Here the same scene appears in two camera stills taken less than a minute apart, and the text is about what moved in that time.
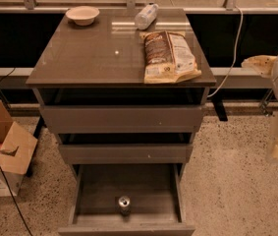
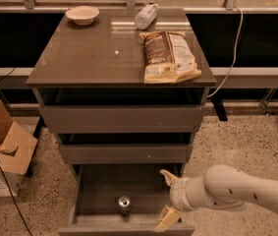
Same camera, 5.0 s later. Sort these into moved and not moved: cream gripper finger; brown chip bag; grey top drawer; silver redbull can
Moved: cream gripper finger
Not moved: brown chip bag; silver redbull can; grey top drawer
